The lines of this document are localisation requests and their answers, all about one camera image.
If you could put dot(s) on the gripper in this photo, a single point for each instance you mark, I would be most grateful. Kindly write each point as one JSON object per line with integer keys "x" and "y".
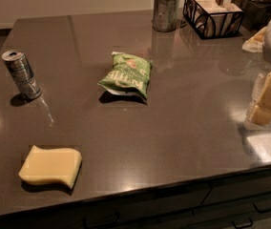
{"x": 259, "y": 111}

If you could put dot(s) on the yellow sponge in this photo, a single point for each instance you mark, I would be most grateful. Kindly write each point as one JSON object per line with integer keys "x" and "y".
{"x": 51, "y": 166}

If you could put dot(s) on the silver redbull can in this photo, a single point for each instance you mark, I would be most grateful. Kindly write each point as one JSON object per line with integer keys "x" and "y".
{"x": 20, "y": 70}

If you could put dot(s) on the yellow snack packet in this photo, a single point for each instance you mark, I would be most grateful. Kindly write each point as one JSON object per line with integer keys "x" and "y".
{"x": 255, "y": 43}

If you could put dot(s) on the metal cup with stirrers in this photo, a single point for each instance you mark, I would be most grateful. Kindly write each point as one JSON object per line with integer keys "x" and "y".
{"x": 165, "y": 15}

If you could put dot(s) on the green chip bag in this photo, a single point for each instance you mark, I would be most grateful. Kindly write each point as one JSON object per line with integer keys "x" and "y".
{"x": 130, "y": 75}

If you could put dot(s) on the black wire basket with packets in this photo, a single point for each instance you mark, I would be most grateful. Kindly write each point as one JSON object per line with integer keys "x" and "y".
{"x": 213, "y": 18}

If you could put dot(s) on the black drawer handle right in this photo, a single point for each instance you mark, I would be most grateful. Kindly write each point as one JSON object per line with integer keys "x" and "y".
{"x": 263, "y": 206}

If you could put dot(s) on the black drawer handle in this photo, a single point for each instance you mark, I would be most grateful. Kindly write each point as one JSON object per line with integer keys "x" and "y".
{"x": 242, "y": 224}
{"x": 263, "y": 206}

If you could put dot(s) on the black drawer handle lower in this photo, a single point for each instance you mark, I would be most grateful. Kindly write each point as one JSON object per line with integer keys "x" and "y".
{"x": 242, "y": 224}

